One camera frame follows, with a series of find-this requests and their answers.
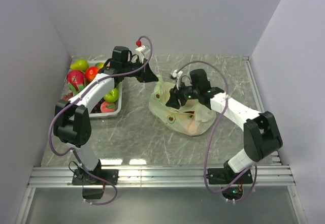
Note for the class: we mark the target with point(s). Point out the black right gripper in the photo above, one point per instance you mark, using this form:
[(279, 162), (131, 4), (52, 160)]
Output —
[(175, 95)]

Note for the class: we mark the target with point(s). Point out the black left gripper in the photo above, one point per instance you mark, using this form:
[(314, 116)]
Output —
[(147, 75)]

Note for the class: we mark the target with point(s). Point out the pale green avocado plastic bag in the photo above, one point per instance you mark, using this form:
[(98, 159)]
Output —
[(178, 119)]

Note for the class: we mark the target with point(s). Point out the orange fake peach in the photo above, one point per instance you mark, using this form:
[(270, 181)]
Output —
[(194, 128)]

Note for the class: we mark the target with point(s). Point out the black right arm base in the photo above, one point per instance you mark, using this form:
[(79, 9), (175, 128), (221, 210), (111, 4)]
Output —
[(233, 187)]

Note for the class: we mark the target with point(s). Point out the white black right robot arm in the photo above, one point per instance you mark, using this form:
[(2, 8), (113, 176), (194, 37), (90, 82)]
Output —
[(261, 135)]

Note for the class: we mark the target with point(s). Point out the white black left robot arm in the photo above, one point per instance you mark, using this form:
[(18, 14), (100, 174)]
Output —
[(71, 123)]

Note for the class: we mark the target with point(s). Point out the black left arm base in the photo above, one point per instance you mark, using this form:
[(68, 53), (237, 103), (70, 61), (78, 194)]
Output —
[(93, 186)]

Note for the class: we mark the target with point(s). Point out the green fake apple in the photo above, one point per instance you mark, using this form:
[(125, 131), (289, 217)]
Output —
[(112, 96)]

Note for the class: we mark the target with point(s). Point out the green yellow fake mango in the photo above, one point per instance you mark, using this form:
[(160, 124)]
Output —
[(99, 65)]

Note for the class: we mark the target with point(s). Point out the pink flat fake peach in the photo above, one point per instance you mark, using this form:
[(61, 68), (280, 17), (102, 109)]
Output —
[(107, 107)]

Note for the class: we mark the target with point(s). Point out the red fake apple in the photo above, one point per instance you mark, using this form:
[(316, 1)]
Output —
[(91, 73)]

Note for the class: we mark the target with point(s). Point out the green yellow fake pear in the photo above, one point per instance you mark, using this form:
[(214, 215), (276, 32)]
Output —
[(80, 65)]

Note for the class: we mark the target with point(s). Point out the pink fake dragon fruit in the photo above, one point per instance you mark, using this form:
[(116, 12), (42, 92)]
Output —
[(76, 81)]

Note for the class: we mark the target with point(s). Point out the red fake grape bunch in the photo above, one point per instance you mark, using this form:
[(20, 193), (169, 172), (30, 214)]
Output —
[(68, 96)]

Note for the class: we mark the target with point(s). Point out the dark red grape bunch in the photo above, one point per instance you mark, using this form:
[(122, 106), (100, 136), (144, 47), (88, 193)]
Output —
[(97, 108)]

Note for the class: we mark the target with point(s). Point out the white plastic fruit bin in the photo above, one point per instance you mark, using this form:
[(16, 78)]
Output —
[(114, 112)]

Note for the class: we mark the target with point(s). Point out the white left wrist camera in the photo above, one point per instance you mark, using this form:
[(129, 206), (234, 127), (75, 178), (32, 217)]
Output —
[(143, 53)]

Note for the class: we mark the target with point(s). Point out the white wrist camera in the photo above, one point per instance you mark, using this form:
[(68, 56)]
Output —
[(143, 53), (176, 75)]

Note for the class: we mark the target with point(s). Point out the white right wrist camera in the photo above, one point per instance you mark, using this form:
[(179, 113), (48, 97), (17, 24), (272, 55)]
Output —
[(176, 75)]

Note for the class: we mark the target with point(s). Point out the aluminium mounting rail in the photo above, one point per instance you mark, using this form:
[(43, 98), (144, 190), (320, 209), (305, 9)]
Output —
[(160, 176)]

